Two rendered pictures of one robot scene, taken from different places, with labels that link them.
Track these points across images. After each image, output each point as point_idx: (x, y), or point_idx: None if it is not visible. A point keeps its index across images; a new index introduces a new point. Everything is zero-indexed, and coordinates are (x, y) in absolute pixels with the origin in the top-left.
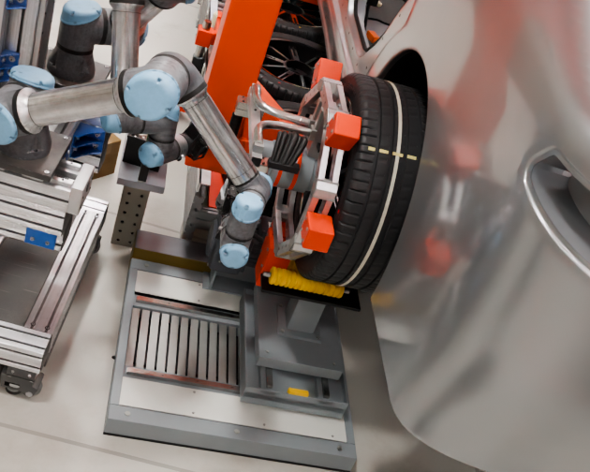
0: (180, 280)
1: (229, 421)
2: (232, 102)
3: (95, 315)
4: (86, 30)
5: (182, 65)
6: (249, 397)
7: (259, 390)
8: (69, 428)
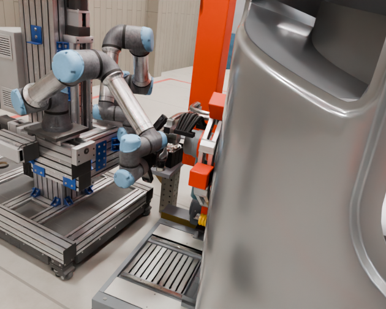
0: (181, 232)
1: None
2: None
3: (129, 244)
4: None
5: (95, 53)
6: (185, 303)
7: (191, 300)
8: (75, 302)
